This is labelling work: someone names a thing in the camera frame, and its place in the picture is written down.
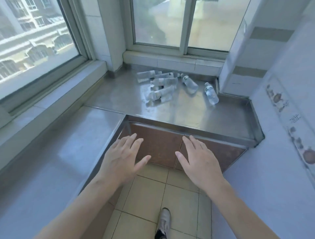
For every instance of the person's right hand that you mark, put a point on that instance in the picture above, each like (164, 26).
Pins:
(204, 170)

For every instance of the person's left hand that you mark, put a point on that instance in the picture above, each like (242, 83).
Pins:
(120, 165)

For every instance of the pile of clear water bottles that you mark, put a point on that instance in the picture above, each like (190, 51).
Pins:
(165, 82)

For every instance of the person's left forearm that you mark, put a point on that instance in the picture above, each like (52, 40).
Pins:
(78, 211)

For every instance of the person's right forearm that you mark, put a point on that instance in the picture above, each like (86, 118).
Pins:
(241, 214)

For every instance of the grey sneaker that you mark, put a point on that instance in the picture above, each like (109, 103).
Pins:
(164, 219)

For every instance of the black trouser leg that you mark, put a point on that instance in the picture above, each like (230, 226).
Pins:
(160, 235)

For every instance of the white framed sliding window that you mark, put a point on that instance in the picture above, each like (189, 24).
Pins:
(160, 24)

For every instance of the large white framed window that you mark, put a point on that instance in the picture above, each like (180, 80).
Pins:
(37, 37)

